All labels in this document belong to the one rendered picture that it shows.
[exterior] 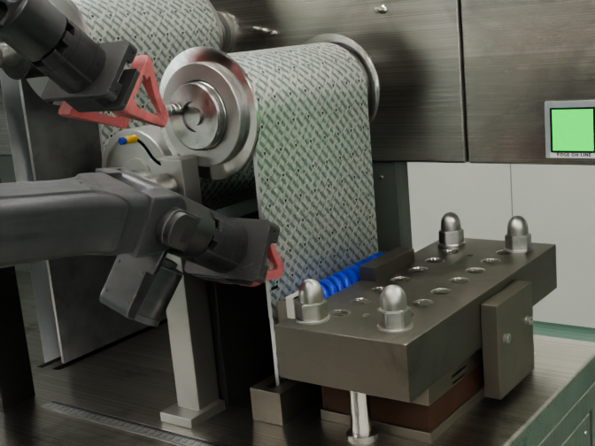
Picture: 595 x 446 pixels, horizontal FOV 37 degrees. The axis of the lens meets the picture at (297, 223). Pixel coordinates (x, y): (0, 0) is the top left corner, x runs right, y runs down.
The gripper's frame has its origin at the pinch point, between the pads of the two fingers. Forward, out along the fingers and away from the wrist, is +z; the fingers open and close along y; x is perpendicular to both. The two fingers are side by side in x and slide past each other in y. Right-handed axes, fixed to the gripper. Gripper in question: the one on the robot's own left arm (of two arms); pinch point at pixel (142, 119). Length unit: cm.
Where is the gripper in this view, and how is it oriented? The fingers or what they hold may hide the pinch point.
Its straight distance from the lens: 99.5
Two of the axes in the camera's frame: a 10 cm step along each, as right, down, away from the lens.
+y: 8.1, 0.4, -5.9
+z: 5.1, 4.6, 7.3
